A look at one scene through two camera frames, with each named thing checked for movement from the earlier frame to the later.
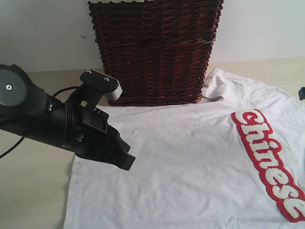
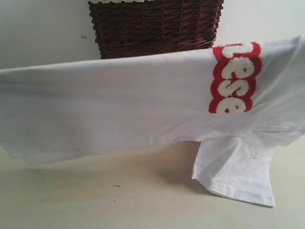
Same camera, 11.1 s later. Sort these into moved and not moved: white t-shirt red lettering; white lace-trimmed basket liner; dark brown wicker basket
Moved: white t-shirt red lettering
Not moved: dark brown wicker basket; white lace-trimmed basket liner
